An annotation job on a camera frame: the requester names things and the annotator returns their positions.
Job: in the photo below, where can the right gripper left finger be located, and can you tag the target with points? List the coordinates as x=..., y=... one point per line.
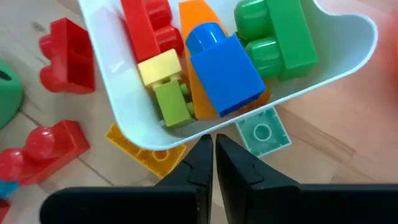
x=140, y=205

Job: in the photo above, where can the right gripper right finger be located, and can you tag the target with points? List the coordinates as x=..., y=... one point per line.
x=280, y=205

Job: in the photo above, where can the green small brick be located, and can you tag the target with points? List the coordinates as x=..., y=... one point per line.
x=171, y=104

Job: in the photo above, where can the yellow small brick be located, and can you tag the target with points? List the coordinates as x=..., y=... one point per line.
x=160, y=67

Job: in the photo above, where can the blue single-stud block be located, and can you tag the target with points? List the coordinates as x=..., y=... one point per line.
x=227, y=71

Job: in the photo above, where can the green two-stud block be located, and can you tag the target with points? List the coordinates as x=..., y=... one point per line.
x=289, y=37

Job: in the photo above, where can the red two-stud block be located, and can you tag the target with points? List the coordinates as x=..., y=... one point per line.
x=53, y=149
x=70, y=59
x=140, y=28

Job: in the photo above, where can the orange long brick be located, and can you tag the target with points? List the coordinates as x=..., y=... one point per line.
x=152, y=158

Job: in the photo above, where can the teal small brick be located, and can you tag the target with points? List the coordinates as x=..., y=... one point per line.
x=264, y=133

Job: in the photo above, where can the white plastic bin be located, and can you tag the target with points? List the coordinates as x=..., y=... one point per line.
x=118, y=93

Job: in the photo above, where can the green foam die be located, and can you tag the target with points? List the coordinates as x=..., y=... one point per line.
x=9, y=96

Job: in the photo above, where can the orange wedge block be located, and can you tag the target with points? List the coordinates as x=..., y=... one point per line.
x=196, y=12

